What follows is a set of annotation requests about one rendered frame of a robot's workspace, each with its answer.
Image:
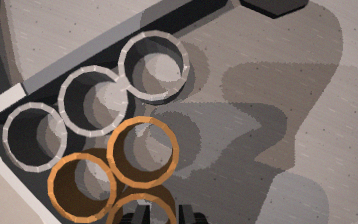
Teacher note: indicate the bronze bushing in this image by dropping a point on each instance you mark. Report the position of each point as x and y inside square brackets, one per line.
[158, 194]
[130, 175]
[65, 195]

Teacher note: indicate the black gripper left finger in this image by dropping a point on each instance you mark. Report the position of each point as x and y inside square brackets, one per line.
[141, 216]

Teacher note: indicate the grey metal bushing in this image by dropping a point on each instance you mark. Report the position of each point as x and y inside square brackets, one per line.
[20, 142]
[150, 42]
[72, 95]

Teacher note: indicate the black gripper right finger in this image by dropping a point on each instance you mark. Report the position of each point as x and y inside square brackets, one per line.
[186, 216]

